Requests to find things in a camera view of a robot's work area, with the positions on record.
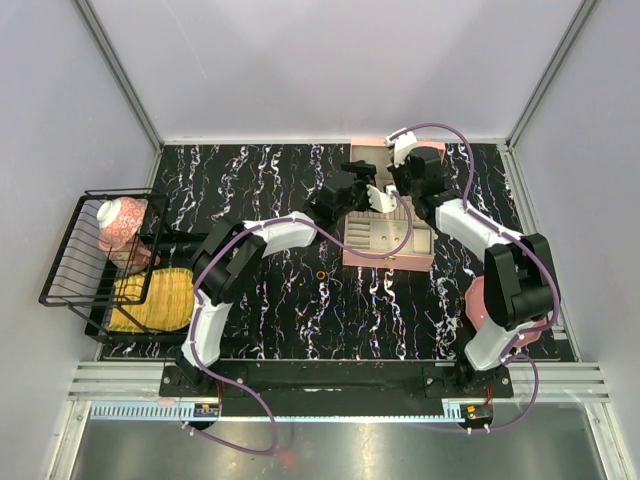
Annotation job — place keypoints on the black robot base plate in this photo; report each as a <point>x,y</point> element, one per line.
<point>350,388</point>

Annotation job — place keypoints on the black wire dish rack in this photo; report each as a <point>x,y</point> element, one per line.
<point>82,279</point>

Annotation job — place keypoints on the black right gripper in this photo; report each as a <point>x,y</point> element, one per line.
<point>396,171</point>

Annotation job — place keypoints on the yellow woven mat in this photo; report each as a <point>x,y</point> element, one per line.
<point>168,306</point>

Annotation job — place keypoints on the pink polka dot plate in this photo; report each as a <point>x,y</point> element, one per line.
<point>516,304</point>

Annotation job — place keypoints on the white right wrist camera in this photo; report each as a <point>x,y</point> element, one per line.
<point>400,144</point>

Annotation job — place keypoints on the pink patterned ceramic bowl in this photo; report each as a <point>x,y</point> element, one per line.
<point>119,220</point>

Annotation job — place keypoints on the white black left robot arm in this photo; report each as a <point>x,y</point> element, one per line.
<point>226,262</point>

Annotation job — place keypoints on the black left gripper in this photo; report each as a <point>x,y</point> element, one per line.
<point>364,174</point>

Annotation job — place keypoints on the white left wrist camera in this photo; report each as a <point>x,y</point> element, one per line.
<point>382,201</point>

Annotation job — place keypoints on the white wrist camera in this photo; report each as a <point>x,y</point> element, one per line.
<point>382,201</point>
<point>400,144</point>

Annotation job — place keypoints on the pink jewelry box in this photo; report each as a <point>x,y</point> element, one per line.
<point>363,230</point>

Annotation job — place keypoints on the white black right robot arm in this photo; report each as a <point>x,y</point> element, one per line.
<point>503,252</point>

